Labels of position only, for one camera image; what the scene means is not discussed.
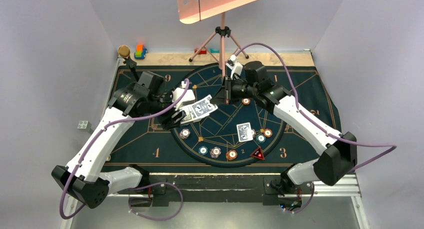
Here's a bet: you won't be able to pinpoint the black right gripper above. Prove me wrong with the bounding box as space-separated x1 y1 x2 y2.
211 75 258 105

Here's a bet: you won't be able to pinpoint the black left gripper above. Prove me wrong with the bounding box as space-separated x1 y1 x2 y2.
147 87 186 129

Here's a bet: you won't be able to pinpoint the card sliding from deck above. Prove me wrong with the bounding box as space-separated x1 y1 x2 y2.
190 94 218 118

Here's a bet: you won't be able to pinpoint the red chip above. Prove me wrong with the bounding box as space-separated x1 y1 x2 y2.
263 128 273 138
241 98 251 106

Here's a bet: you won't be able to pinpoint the green poker chip stack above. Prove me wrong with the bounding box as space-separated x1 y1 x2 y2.
198 146 209 156

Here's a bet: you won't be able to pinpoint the dealt card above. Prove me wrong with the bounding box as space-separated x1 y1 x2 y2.
236 122 253 143

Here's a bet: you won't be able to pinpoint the purple white poker chip stack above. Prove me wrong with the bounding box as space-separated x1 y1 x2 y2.
210 147 222 159

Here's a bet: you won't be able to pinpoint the orange poker chip stack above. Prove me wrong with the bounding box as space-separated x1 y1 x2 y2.
225 149 238 161

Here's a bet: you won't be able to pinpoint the red triangle dealer marker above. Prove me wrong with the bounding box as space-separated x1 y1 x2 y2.
250 146 265 160

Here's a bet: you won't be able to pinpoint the blue playing card deck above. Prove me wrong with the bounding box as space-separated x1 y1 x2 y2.
180 105 207 126

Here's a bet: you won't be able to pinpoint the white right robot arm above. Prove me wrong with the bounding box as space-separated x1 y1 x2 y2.
211 60 357 193

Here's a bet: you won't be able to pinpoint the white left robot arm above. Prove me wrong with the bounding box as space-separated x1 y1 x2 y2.
51 71 190 219

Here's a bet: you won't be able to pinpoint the round dark blue mat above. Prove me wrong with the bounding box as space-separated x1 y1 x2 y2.
166 61 288 169

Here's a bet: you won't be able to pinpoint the teal toy block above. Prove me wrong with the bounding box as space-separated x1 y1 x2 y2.
210 49 220 54

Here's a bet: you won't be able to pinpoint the red toy block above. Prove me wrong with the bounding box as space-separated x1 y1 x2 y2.
194 48 207 55

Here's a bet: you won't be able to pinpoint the pink tripod stand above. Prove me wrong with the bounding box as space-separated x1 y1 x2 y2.
188 12 250 78

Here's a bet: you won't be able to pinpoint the colourful toy blocks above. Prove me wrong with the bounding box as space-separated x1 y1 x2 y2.
134 44 147 60

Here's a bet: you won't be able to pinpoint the gold round lid jar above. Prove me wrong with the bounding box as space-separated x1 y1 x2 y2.
117 45 131 58

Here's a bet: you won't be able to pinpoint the grey toy brick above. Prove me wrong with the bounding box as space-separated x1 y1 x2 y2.
77 120 93 134

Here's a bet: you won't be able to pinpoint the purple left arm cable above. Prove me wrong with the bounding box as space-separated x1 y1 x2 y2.
58 78 191 221

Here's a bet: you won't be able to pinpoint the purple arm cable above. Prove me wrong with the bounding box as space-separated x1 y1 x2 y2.
233 42 397 215
58 78 191 221

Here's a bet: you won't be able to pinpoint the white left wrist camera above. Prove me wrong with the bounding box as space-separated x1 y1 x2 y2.
172 87 196 110

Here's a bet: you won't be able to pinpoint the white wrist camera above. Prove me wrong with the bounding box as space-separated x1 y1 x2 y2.
226 54 243 79
172 87 196 110

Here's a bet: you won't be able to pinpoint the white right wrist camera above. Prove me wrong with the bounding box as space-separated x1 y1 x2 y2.
226 54 243 79

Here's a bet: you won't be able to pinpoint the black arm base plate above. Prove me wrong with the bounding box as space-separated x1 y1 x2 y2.
118 173 312 207

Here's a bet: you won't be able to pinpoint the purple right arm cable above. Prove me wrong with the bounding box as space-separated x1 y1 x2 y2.
233 42 397 215

